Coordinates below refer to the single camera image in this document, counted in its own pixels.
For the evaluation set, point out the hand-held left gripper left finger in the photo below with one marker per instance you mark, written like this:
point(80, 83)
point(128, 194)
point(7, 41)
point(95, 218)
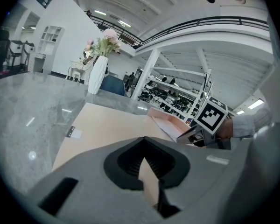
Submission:
point(88, 190)

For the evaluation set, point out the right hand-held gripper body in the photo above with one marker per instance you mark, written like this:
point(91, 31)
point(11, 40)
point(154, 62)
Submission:
point(211, 115)

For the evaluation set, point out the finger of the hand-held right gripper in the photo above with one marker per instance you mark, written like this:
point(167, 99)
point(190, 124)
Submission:
point(187, 135)

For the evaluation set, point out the blue chair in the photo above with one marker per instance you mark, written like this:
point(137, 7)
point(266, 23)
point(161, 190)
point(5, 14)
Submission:
point(113, 85)

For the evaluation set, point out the white ribbed vase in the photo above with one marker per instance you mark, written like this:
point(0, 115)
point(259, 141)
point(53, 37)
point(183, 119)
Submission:
point(96, 76)

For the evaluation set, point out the white storage shelf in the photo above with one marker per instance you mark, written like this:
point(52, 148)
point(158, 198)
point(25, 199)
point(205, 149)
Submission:
point(177, 85)

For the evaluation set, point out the pink box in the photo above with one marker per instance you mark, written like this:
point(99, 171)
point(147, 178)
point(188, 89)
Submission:
point(107, 125)

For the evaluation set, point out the white vanity table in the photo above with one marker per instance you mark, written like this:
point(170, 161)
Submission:
point(75, 65)

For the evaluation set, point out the white support column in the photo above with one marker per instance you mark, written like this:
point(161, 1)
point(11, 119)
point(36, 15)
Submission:
point(145, 73)

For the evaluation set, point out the long ceiling tube lamp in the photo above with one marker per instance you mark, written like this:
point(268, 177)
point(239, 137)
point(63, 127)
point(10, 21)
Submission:
point(240, 112)
point(256, 104)

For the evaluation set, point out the person's right forearm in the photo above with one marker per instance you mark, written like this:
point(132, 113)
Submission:
point(245, 125)

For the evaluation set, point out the grey marble table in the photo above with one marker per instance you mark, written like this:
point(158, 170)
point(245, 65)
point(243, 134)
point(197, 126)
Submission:
point(37, 106)

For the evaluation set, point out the pink flower bouquet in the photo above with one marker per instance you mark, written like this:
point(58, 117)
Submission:
point(107, 43)

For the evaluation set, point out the white treadmill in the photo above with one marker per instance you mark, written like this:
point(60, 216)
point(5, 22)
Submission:
point(16, 52)
point(29, 52)

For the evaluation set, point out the white arched bookshelf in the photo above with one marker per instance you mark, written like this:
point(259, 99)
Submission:
point(50, 39)

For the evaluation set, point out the group of black helmets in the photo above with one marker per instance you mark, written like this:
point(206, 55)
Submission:
point(158, 92)

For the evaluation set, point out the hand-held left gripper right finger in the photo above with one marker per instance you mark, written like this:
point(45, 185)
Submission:
point(200, 171)

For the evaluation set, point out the black mezzanine railing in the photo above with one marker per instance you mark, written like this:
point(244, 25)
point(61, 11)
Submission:
point(200, 22)

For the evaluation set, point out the white A4 paper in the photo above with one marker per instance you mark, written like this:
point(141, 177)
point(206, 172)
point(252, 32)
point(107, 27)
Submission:
point(170, 128)

